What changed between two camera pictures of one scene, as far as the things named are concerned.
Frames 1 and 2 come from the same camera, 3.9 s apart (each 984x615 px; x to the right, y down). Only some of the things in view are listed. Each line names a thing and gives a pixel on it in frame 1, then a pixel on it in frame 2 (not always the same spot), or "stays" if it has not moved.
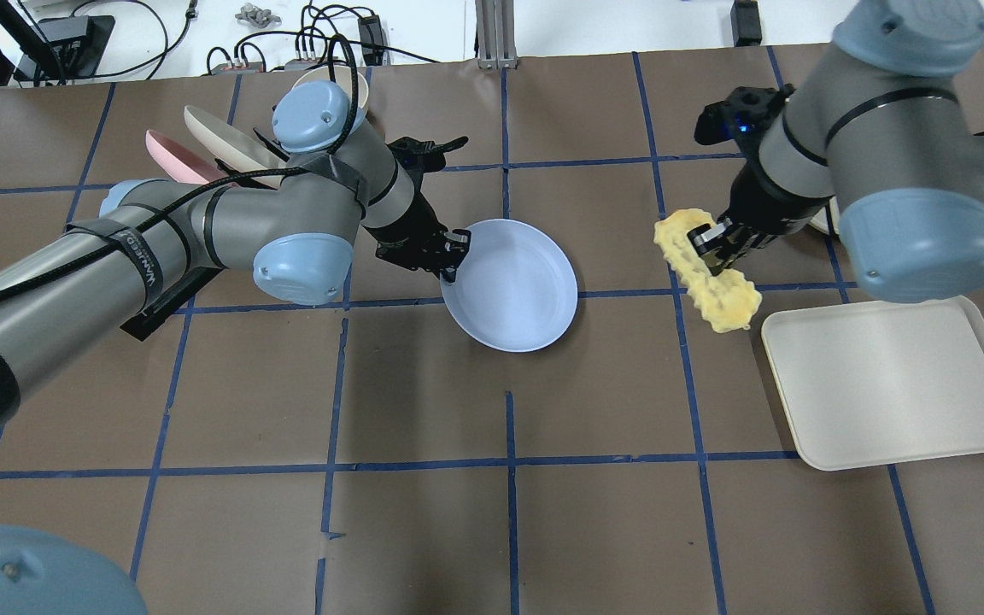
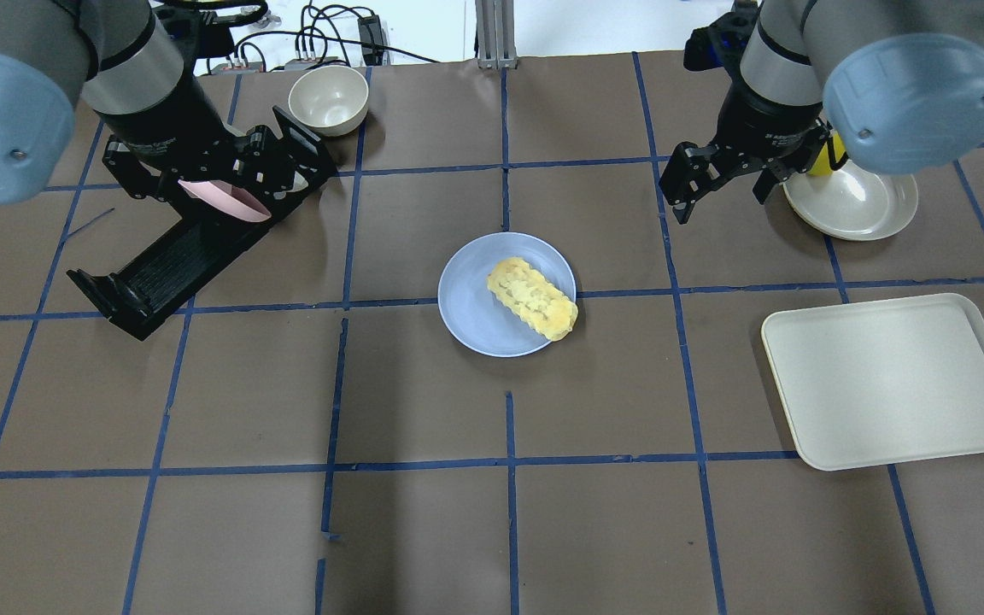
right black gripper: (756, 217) to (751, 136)
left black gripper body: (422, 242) to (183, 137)
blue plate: (517, 289) stays
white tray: (881, 383) stays
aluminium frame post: (495, 36) stays
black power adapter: (372, 45) stays
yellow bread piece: (728, 298) to (535, 296)
